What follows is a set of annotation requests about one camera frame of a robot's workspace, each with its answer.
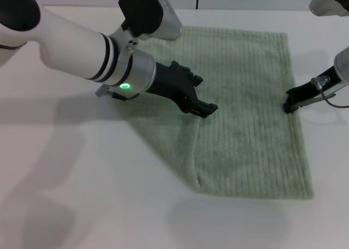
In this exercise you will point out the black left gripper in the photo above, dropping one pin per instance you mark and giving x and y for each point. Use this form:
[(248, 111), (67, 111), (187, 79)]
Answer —
[(171, 85)]

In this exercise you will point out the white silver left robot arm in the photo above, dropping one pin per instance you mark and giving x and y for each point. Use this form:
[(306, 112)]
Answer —
[(76, 49)]

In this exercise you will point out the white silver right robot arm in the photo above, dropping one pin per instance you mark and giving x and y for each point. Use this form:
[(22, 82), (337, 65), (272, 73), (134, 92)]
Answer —
[(327, 3)]

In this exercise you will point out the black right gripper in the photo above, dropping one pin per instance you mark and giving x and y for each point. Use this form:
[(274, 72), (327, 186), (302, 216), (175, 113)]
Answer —
[(310, 92)]

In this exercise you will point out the pale green ribbed towel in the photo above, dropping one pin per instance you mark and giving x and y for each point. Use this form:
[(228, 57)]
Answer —
[(245, 123)]

